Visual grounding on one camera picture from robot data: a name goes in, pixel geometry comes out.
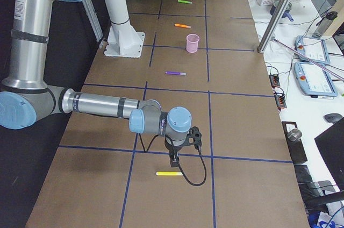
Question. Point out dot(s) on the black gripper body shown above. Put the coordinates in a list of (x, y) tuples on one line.
[(172, 148)]

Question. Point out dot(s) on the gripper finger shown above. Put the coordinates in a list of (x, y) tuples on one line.
[(175, 159), (171, 155)]

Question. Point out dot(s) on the yellow highlighter pen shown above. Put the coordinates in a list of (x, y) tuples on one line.
[(169, 174)]

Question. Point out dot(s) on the purple highlighter pen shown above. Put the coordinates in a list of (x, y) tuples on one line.
[(175, 73)]

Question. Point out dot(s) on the pink mesh pen holder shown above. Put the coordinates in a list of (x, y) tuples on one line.
[(192, 41)]

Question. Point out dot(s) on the orange highlighter pen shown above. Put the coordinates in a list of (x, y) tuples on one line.
[(182, 26)]

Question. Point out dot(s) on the green highlighter pen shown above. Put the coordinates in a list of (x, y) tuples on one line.
[(184, 2)]

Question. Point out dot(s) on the white mounting column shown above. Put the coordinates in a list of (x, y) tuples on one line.
[(123, 40)]

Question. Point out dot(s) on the small metal cup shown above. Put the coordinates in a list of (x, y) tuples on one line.
[(294, 135)]

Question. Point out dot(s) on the near blue teach pendant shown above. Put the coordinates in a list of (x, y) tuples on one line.
[(314, 81)]

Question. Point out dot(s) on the blue teach pendant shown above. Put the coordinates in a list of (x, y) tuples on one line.
[(312, 48), (314, 81)]

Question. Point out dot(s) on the black monitor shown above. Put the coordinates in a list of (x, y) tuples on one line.
[(330, 146)]

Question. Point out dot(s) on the black computer mouse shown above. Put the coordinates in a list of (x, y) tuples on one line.
[(332, 117)]

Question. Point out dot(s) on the far blue teach pendant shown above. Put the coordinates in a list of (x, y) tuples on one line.
[(312, 48)]

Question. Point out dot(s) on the clear water bottle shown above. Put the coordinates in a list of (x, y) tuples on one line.
[(324, 24)]

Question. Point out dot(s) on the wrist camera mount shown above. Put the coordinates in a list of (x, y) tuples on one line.
[(194, 138)]

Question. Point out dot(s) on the aluminium frame post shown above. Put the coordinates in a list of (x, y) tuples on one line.
[(268, 34)]

